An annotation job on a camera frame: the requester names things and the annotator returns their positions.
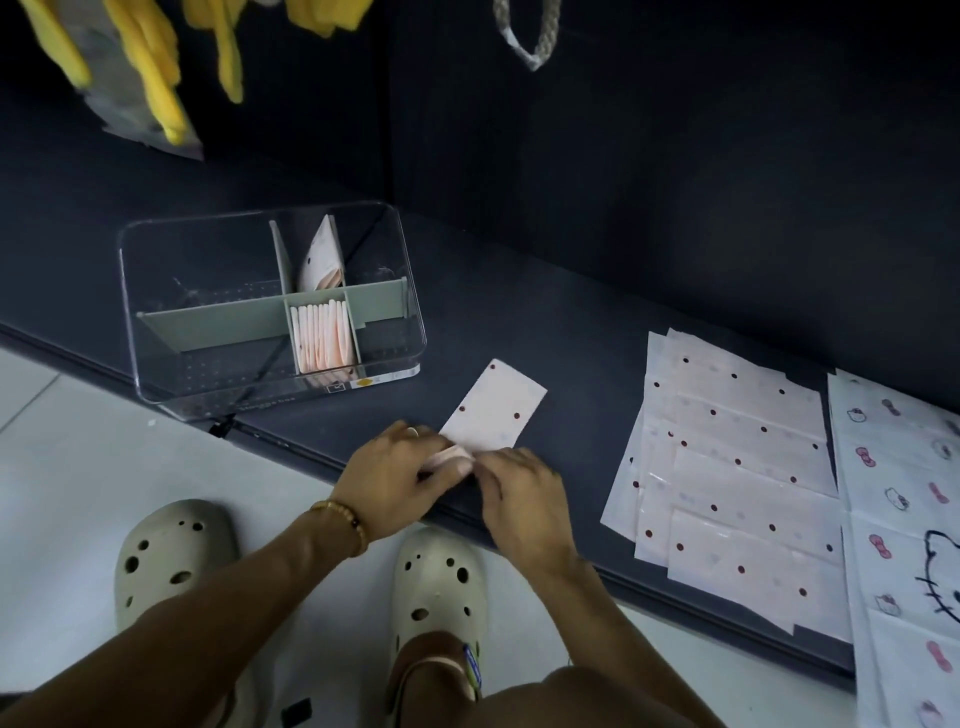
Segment person's left hand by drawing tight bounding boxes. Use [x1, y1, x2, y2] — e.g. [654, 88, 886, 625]
[332, 419, 479, 545]

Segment person's right hand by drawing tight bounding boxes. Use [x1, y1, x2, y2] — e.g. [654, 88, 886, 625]
[472, 447, 579, 580]

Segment white dotted packaging bag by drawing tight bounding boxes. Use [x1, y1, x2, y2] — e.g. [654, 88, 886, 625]
[419, 358, 549, 478]
[297, 215, 348, 294]

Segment pink bags row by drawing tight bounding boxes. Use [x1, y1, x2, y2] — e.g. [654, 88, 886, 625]
[338, 299, 358, 369]

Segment clear plastic organizer box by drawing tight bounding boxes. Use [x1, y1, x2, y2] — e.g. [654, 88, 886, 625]
[116, 200, 429, 421]

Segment stack of polka dot bags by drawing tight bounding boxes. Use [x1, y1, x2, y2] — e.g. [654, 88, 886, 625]
[599, 327, 854, 645]

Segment person's left forearm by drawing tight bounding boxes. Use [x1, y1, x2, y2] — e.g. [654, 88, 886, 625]
[0, 517, 369, 728]

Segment person's right forearm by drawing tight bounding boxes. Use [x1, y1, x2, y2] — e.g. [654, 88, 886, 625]
[532, 554, 725, 728]

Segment person's right leg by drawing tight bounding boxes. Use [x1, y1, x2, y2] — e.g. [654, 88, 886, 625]
[386, 631, 721, 728]

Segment cream right clog shoe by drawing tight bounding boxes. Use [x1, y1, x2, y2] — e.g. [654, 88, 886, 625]
[386, 524, 489, 714]

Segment cream clog shoe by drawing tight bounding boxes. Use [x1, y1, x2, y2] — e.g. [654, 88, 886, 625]
[113, 500, 260, 728]
[386, 524, 489, 714]

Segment cream left clog shoe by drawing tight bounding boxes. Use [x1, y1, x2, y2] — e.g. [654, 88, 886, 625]
[113, 500, 260, 728]

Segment dark blue sofa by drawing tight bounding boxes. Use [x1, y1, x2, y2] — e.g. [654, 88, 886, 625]
[0, 0, 960, 691]

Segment grey plush toy yellow feet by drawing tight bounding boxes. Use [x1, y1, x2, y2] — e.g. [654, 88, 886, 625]
[18, 0, 376, 148]

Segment brown bead bracelet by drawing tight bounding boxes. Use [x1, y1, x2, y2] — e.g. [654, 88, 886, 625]
[309, 500, 370, 558]

